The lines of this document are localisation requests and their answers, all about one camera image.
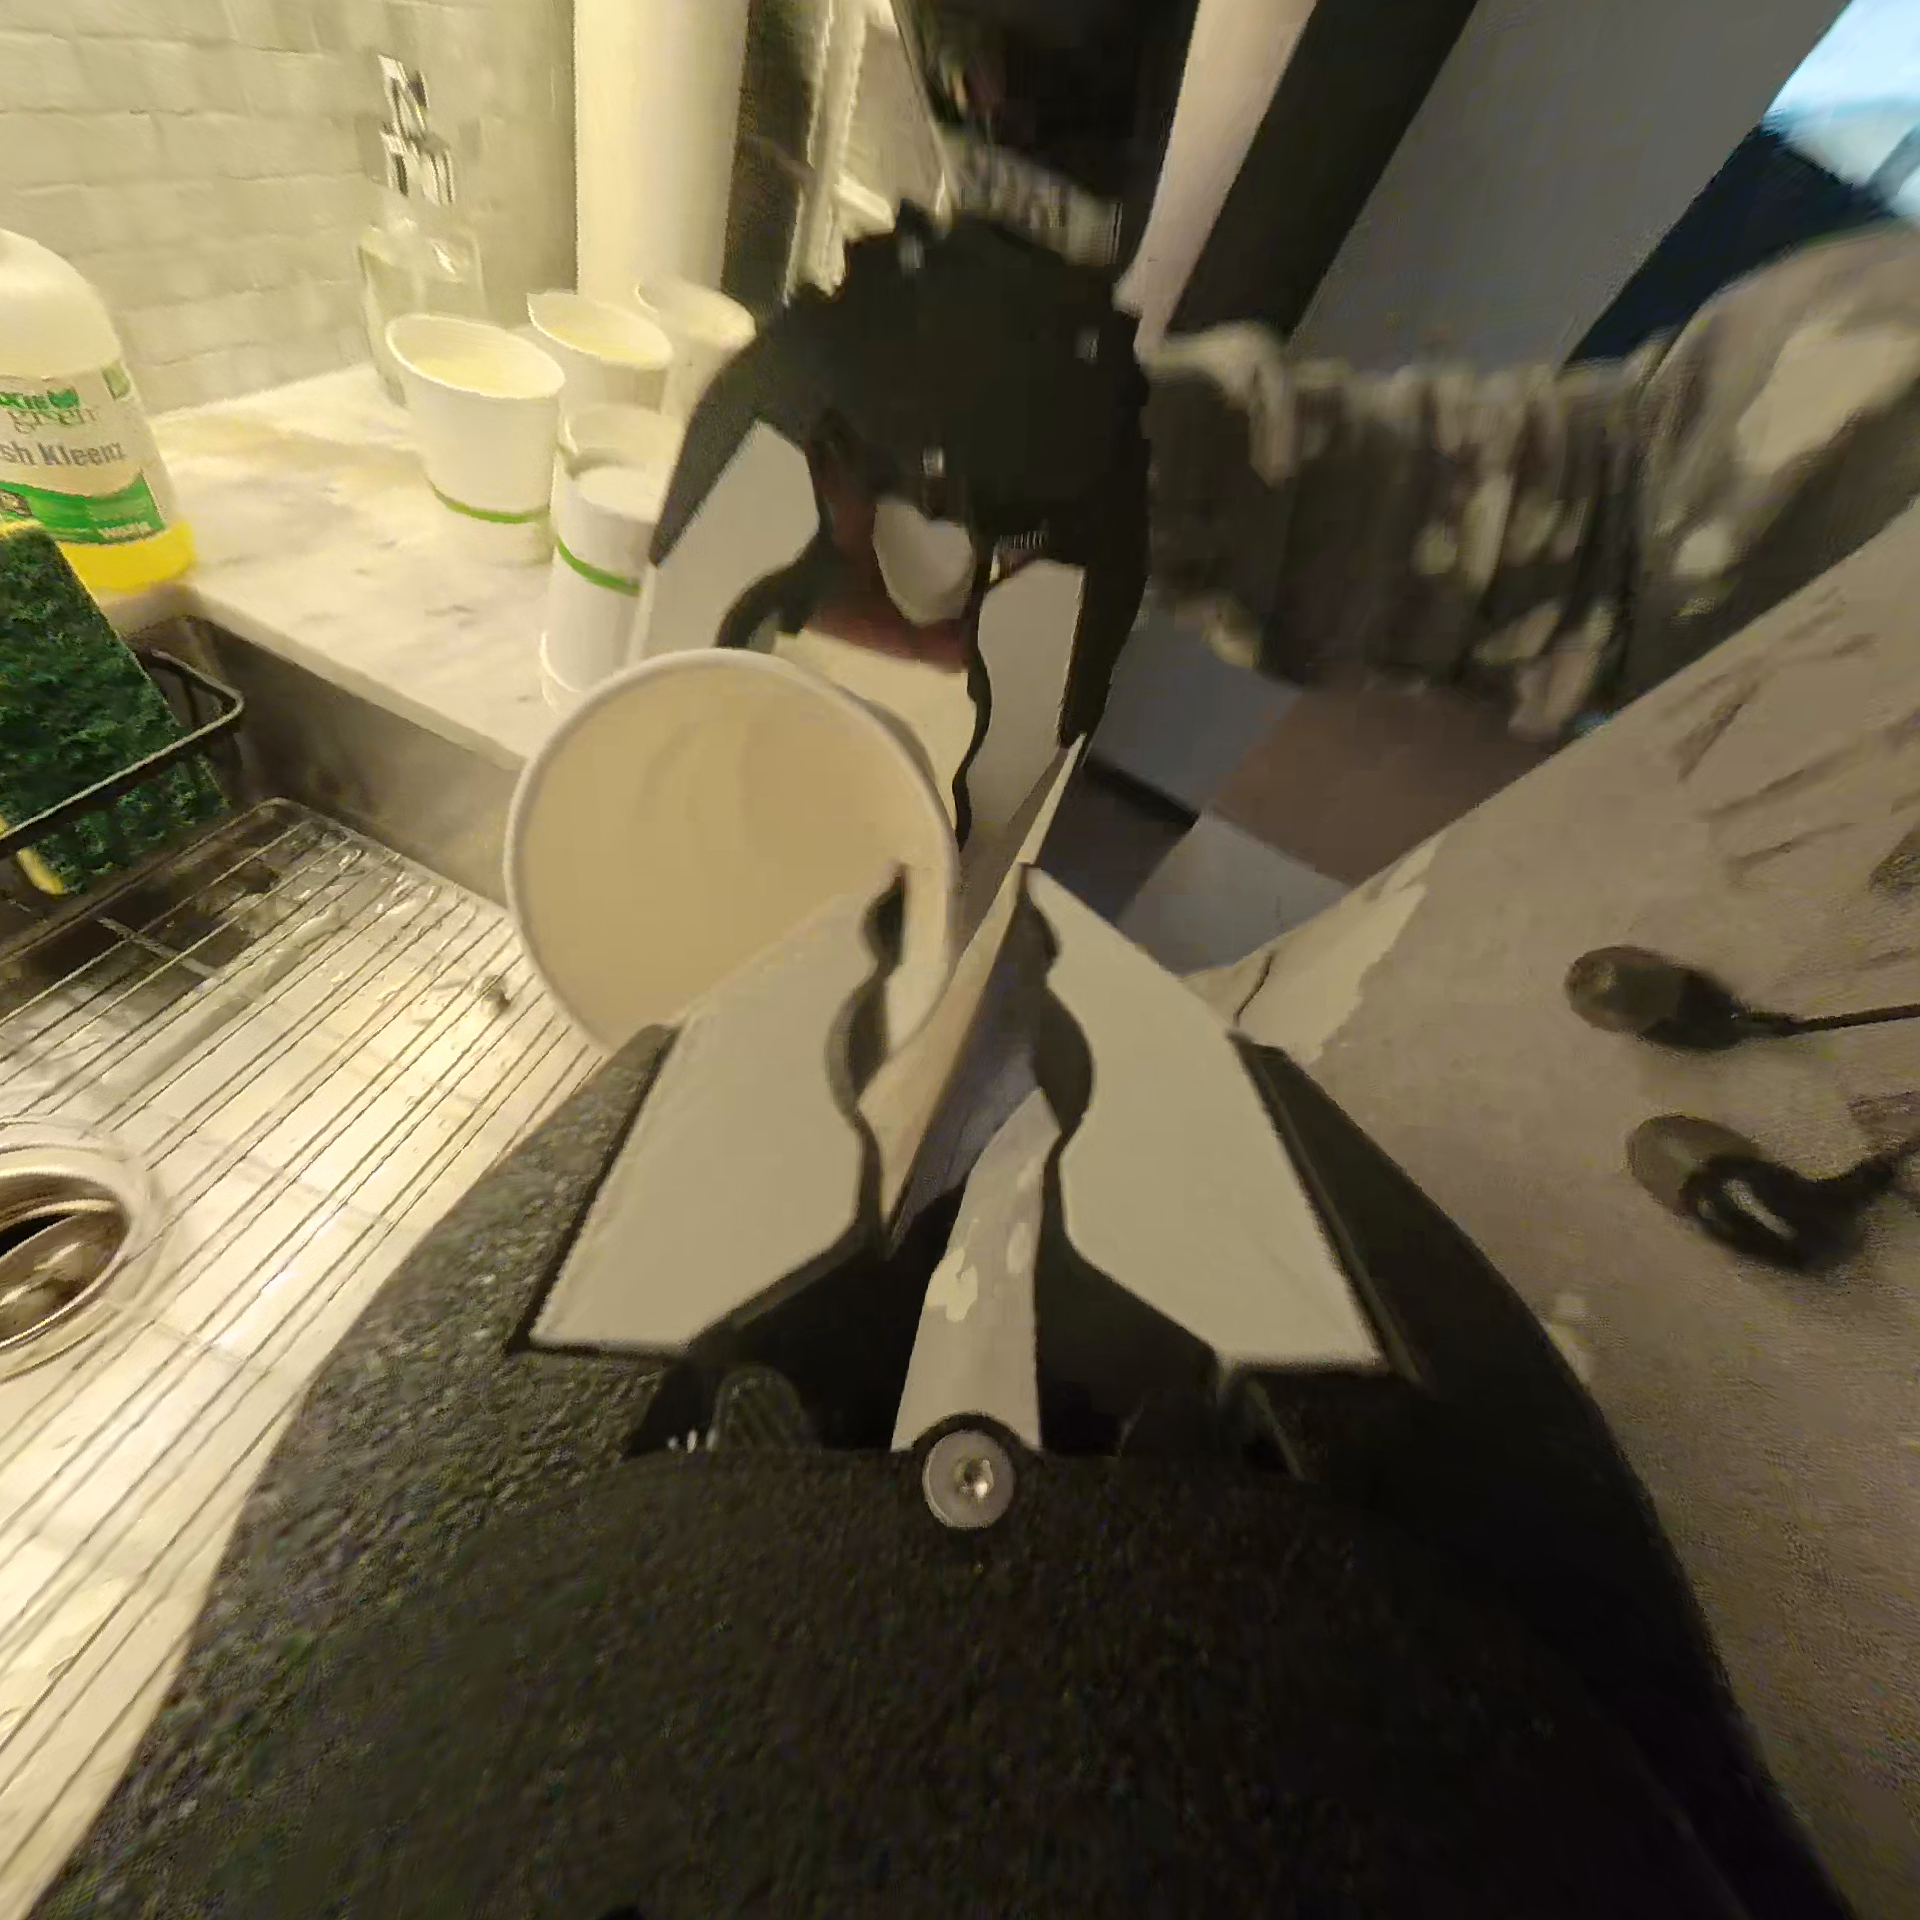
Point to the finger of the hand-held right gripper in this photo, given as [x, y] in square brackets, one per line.
[735, 540]
[1035, 675]

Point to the white paper towel roll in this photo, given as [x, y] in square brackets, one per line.
[661, 150]

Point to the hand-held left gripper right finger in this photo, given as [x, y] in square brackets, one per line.
[1184, 1200]

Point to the stainless appliance with vents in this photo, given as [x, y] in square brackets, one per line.
[841, 121]

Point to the green and yellow sponge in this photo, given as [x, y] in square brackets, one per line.
[90, 705]

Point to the metal sink drain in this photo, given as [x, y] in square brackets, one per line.
[61, 1261]

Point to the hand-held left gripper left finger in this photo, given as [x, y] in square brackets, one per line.
[705, 1185]

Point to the dish soap pump bottle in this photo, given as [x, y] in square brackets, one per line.
[75, 451]

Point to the white paper cup green band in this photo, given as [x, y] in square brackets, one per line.
[481, 451]
[615, 375]
[699, 338]
[691, 810]

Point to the stack of paper cups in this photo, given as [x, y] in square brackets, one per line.
[600, 644]

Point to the stainless steel sink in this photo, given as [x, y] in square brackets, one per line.
[374, 734]

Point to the person's grey patterned clothing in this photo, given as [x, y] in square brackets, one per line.
[1650, 1424]

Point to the person's right hand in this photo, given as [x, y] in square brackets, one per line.
[863, 622]

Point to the clear glass soap dispenser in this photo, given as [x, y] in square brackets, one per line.
[413, 165]

